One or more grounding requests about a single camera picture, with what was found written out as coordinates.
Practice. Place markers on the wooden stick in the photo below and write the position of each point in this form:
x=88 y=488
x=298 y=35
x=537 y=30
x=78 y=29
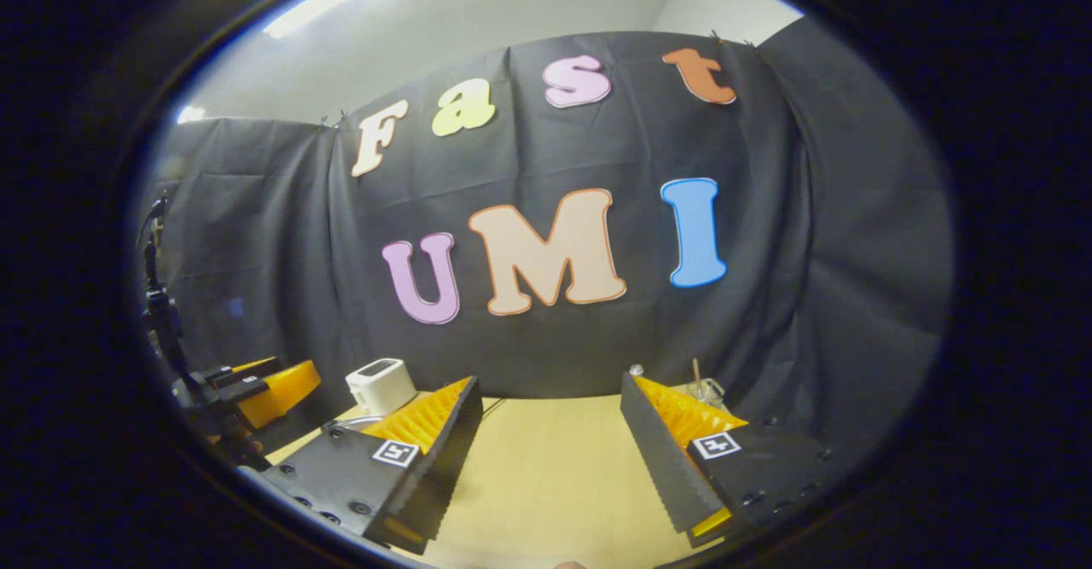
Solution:
x=697 y=377

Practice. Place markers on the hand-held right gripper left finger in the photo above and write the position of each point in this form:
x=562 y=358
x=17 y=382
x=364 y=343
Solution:
x=444 y=458

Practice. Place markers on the white toaster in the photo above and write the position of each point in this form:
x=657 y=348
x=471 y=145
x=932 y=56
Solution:
x=380 y=386

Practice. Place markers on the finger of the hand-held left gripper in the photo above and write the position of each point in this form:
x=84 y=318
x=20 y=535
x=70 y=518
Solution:
x=281 y=390
x=243 y=370

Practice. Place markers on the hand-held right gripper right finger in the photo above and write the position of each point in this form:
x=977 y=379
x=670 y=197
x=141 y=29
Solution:
x=661 y=458

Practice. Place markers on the black backdrop cloth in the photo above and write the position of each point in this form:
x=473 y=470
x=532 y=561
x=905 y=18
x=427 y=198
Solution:
x=554 y=151

